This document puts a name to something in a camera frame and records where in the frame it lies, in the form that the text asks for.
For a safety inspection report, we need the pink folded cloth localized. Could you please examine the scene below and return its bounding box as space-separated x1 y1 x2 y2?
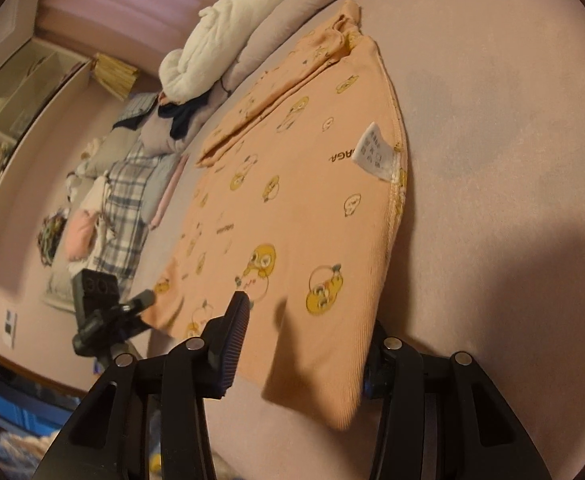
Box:
148 154 190 231

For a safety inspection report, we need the cream white garment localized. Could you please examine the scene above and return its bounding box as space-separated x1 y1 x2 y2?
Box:
79 174 114 242

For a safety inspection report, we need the white wall shelf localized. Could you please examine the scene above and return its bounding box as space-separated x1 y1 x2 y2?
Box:
0 37 91 241

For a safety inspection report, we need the grey pillow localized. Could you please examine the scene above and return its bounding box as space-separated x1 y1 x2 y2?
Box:
83 130 141 179

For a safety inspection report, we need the orange cartoon print garment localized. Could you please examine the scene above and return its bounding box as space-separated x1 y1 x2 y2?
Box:
140 0 409 432

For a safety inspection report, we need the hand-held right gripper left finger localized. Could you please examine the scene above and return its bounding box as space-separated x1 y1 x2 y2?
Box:
32 291 252 480

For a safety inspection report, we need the white wall socket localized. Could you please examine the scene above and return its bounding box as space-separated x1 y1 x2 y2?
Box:
1 310 20 350

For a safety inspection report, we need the white plush toy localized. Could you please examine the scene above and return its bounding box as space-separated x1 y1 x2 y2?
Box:
159 0 301 106

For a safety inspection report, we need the pink garment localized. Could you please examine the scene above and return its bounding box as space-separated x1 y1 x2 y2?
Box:
64 208 98 264

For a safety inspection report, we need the plaid cloth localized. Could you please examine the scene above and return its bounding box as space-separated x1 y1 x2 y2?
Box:
90 152 173 282

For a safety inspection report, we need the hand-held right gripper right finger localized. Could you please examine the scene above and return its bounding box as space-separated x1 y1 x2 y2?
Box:
363 321 553 480

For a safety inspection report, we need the yellow straw fringe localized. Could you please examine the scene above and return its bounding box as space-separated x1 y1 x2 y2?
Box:
91 52 140 103

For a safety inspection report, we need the dark navy cloth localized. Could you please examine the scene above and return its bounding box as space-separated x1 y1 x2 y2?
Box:
157 92 214 141

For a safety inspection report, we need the blue plastic box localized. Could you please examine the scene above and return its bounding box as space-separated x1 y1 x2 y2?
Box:
0 391 74 432

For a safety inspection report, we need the blue striped pillow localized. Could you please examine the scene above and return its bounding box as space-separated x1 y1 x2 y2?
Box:
114 92 161 129

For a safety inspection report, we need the floral patterned cloth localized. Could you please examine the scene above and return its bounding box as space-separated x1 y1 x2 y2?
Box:
37 210 71 267

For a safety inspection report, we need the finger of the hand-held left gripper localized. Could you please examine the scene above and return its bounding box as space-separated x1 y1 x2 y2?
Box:
117 288 156 317
108 313 152 342

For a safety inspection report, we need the pink bed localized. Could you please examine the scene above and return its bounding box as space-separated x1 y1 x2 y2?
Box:
137 0 585 480

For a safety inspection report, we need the pink padded headboard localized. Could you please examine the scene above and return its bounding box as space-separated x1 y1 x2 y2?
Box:
36 0 253 64

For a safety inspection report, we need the grey-pink quilt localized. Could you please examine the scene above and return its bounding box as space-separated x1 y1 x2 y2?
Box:
140 0 408 157

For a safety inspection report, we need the blue-grey folded cloth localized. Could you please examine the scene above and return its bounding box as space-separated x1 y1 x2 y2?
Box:
140 154 180 222

